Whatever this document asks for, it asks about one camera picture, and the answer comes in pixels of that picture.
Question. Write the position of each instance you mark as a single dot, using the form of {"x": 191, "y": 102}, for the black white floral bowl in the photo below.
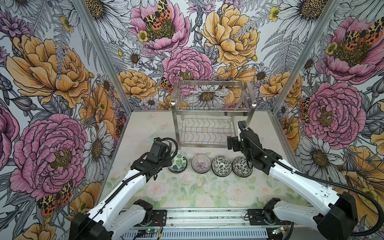
{"x": 221, "y": 166}

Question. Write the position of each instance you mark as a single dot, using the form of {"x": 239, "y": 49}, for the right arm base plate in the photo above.
{"x": 258, "y": 217}

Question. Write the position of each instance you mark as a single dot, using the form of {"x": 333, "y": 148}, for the steel two-tier dish rack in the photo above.
{"x": 205, "y": 112}

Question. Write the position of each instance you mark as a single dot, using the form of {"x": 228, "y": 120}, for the purple striped bowl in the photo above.
{"x": 201, "y": 163}

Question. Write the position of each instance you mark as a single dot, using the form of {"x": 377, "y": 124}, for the green leaf pattern bowl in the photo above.
{"x": 179, "y": 164}

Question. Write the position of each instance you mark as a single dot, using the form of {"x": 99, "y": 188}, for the aluminium left corner post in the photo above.
{"x": 97, "y": 41}

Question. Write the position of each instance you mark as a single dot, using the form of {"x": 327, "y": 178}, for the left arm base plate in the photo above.
{"x": 155, "y": 218}

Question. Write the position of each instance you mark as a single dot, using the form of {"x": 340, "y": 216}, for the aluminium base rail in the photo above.
{"x": 213, "y": 218}

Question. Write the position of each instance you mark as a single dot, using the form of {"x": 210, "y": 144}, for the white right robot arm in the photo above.
{"x": 332, "y": 214}

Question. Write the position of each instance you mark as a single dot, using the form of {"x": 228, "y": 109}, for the aluminium corner post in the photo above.
{"x": 97, "y": 41}
{"x": 320, "y": 27}

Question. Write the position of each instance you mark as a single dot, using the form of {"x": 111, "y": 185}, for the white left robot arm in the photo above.
{"x": 107, "y": 220}

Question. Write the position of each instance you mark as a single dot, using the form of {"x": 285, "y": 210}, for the aluminium right corner post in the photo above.
{"x": 320, "y": 27}

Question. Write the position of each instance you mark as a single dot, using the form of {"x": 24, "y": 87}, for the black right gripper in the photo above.
{"x": 235, "y": 141}

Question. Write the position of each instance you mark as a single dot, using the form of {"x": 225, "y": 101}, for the white vented cable duct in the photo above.
{"x": 196, "y": 234}

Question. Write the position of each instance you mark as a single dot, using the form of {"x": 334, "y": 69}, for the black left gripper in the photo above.
{"x": 167, "y": 163}

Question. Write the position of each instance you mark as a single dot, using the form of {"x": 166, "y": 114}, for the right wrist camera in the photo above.
{"x": 242, "y": 126}

